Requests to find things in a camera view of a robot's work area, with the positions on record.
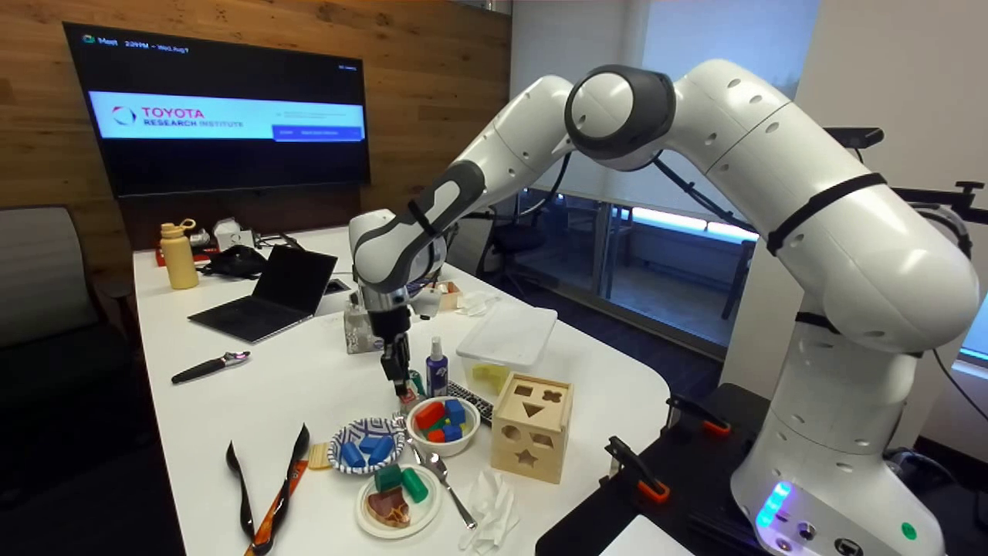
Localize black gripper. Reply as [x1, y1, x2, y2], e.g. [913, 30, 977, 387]
[363, 300, 416, 402]

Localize wooden shape sorter toy box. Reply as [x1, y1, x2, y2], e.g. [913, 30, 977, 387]
[487, 372, 575, 488]

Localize small blue pump bottle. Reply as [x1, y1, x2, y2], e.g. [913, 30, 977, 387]
[424, 333, 454, 399]

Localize white bowl with colourful blocks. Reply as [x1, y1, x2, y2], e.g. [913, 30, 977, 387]
[404, 392, 486, 462]

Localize blue patterned bowl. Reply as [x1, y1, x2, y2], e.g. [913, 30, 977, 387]
[328, 414, 412, 480]

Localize metal spoon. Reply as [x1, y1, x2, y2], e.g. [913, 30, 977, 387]
[412, 443, 483, 531]

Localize clear plastic lidded container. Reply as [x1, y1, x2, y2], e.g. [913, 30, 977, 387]
[454, 300, 562, 387]

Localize white plate with blocks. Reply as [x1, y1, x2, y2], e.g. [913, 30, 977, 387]
[352, 462, 448, 544]

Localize black laptop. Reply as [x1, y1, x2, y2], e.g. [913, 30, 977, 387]
[184, 245, 340, 345]

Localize white crumpled tissue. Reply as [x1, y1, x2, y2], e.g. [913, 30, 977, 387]
[454, 469, 526, 556]

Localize black orange tongs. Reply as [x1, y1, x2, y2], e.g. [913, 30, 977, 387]
[222, 421, 316, 556]

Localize black marker pen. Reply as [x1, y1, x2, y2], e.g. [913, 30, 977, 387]
[166, 350, 254, 390]

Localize yellow water bottle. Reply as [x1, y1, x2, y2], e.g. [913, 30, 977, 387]
[153, 218, 205, 294]

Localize black orange clamp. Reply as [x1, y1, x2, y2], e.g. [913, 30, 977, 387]
[601, 433, 674, 508]
[665, 397, 735, 443]

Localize grey office chair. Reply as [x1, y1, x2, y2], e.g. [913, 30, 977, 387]
[0, 205, 116, 414]

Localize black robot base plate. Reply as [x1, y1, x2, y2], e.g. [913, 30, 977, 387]
[534, 379, 785, 556]

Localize wall monitor with Toyota logo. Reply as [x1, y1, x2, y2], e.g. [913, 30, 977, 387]
[61, 23, 374, 200]

